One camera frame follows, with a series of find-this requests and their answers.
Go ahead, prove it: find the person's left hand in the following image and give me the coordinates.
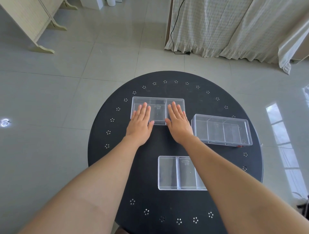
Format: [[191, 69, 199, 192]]
[[125, 102, 155, 147]]

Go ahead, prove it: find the person's right hand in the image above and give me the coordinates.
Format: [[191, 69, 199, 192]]
[[165, 102, 195, 146]]

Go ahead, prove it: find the person's left forearm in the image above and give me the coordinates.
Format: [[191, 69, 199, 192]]
[[18, 136, 145, 234]]

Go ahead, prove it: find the person's right forearm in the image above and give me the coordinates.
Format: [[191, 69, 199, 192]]
[[178, 136, 309, 234]]

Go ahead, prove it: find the clear plastic compartment box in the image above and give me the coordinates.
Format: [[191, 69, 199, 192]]
[[158, 155, 208, 191], [191, 114, 253, 147], [131, 97, 185, 126]]

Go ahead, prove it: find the white patterned curtain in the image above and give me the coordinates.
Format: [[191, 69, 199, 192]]
[[165, 0, 309, 64]]

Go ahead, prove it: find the white cabinet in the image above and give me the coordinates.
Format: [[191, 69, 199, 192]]
[[80, 0, 103, 10]]

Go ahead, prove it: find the plain white curtain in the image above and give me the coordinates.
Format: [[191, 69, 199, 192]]
[[278, 13, 309, 75]]

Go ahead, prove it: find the cream wooden folding screen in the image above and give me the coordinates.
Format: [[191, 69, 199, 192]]
[[0, 0, 79, 54]]

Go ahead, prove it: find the black power cable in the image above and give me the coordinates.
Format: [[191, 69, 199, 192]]
[[170, 0, 191, 55]]

